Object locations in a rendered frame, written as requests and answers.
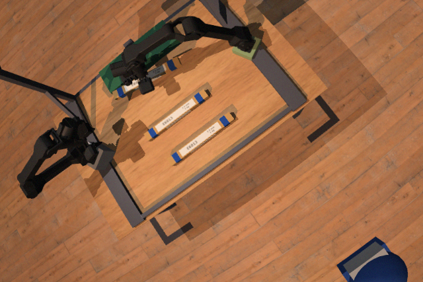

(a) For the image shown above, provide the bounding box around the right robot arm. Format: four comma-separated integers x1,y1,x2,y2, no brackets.
17,117,98,199

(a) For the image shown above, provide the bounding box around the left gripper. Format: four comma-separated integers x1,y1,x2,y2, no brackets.
132,66,155,95

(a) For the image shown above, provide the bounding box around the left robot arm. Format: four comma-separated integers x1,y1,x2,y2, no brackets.
110,16,256,86

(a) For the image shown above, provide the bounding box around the black metal overhead frame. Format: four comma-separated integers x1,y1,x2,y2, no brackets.
0,0,227,118

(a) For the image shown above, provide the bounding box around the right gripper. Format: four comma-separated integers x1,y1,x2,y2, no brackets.
69,116,102,161

